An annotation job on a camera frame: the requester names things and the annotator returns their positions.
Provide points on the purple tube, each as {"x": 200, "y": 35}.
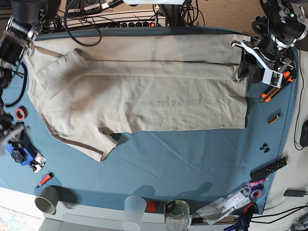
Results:
{"x": 258, "y": 182}

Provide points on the white small caster wheel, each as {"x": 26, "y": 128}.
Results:
{"x": 37, "y": 164}

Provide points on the blue table cloth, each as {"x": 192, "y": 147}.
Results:
{"x": 195, "y": 165}

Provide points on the black star knob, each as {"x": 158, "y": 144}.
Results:
{"x": 18, "y": 155}

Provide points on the grey mug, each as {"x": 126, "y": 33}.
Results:
{"x": 47, "y": 200}

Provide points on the orange black clamp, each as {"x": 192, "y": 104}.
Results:
{"x": 288, "y": 58}

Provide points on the small black clips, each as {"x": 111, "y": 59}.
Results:
{"x": 264, "y": 148}

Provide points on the black power strip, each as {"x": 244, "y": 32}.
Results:
{"x": 137, "y": 24}

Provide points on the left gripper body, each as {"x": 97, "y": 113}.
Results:
{"x": 266, "y": 63}

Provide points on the clear plastic package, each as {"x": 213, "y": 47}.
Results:
{"x": 222, "y": 207}

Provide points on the blue bar clamp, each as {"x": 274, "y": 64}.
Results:
{"x": 243, "y": 222}

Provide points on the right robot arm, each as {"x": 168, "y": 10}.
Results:
{"x": 23, "y": 27}

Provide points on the red tape roll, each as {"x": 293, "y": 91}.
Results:
{"x": 21, "y": 113}

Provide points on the translucent plastic cup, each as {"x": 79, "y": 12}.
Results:
{"x": 134, "y": 209}

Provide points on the glass jar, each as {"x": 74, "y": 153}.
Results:
{"x": 176, "y": 215}

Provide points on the orange black utility knife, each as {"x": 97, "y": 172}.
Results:
{"x": 270, "y": 92}

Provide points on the red small cap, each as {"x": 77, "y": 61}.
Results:
{"x": 151, "y": 207}

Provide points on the purple tape roll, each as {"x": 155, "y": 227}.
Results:
{"x": 256, "y": 192}

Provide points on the red marker pen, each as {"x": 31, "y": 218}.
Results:
{"x": 45, "y": 179}

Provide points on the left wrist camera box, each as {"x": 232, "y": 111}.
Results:
{"x": 272, "y": 78}

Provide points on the blue box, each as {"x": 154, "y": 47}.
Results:
{"x": 28, "y": 148}

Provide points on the beige T-shirt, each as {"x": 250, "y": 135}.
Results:
{"x": 129, "y": 84}

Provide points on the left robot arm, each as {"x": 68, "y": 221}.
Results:
{"x": 285, "y": 24}

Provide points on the black remote control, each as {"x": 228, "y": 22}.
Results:
{"x": 268, "y": 168}

